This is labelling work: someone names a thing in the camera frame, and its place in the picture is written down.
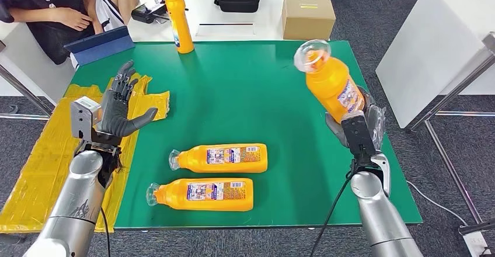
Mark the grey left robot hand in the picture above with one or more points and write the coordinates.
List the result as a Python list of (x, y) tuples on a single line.
[(116, 116)]

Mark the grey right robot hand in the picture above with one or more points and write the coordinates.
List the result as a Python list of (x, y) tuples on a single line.
[(377, 125)]

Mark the orange detergent bottle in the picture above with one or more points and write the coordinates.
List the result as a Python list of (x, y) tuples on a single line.
[(328, 85), (181, 23), (232, 166), (232, 205)]

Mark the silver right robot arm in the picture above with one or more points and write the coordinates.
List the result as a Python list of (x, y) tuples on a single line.
[(379, 216)]

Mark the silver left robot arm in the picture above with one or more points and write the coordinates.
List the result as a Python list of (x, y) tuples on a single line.
[(77, 201)]

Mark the blue tablet case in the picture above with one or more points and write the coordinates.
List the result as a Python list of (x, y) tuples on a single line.
[(100, 48)]

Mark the white desk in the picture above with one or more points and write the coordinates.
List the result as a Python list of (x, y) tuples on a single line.
[(31, 77)]

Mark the yellow taped plastic sheet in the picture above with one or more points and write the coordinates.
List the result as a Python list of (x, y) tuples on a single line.
[(38, 178)]

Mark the large white table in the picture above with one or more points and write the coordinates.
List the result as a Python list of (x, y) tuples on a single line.
[(437, 46)]

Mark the black remote controller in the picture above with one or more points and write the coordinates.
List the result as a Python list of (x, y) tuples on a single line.
[(145, 14)]

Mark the green table mat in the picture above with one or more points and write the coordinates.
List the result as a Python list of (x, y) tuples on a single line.
[(239, 92)]

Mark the brown cardboard box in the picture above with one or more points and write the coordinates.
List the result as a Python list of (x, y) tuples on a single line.
[(307, 19)]

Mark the white power strip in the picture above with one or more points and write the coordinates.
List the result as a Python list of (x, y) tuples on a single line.
[(477, 245)]

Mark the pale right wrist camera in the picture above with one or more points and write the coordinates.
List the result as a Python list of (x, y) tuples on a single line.
[(357, 135)]

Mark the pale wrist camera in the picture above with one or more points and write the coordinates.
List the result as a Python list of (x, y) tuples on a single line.
[(83, 116), (357, 135)]

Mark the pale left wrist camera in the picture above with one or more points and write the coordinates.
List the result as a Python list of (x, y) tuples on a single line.
[(83, 116)]

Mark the metal stand frame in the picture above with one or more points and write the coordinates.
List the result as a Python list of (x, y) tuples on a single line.
[(456, 89)]

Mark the metal table leg frame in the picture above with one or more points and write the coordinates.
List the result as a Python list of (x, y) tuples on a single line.
[(23, 89)]

